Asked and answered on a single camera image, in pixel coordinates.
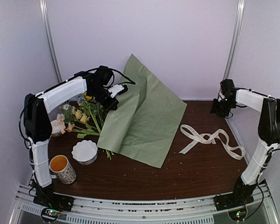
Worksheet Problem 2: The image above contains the small white patterned teacup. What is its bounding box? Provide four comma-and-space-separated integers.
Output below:
51, 119, 66, 137

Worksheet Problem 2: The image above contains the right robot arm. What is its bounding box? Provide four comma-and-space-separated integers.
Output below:
210, 79, 280, 206

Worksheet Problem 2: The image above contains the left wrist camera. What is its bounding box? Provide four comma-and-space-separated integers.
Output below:
108, 84, 128, 98

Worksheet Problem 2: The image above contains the blue flower stem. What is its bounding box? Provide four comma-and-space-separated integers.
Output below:
76, 94, 84, 104

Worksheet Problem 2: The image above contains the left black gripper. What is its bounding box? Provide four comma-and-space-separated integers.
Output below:
89, 85, 119, 112

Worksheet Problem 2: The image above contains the yellow flower stem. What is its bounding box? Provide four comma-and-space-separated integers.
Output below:
80, 91, 115, 160

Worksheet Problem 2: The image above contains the aluminium frame post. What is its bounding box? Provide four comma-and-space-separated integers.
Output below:
39, 0, 63, 84
223, 0, 245, 79

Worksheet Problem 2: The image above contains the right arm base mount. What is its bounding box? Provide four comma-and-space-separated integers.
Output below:
213, 193, 254, 221

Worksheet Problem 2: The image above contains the right aluminium frame post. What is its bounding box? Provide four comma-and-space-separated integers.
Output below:
223, 0, 245, 79

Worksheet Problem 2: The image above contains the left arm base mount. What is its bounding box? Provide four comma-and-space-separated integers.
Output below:
33, 194, 74, 223

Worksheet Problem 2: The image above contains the cream yellow rose spray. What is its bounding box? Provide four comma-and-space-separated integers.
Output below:
59, 104, 101, 136

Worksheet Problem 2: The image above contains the aluminium front rail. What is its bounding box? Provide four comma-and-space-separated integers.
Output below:
13, 182, 275, 224

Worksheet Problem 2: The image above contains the patterned mug with orange inside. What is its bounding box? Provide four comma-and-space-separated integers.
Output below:
49, 155, 77, 185

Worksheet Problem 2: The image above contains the left aluminium frame post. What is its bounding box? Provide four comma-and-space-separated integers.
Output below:
39, 0, 63, 84

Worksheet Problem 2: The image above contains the white printed ribbon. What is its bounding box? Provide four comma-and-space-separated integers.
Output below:
179, 124, 246, 160

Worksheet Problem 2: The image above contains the peach blossom stem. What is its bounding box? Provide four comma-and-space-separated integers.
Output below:
56, 113, 100, 139

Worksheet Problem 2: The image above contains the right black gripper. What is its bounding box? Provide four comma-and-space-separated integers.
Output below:
210, 98, 236, 118

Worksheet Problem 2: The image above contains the white scalloped bowl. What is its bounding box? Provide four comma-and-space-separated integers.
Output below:
71, 140, 98, 165

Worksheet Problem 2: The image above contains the pink and green wrapping paper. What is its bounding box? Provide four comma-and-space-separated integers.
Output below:
97, 55, 187, 168

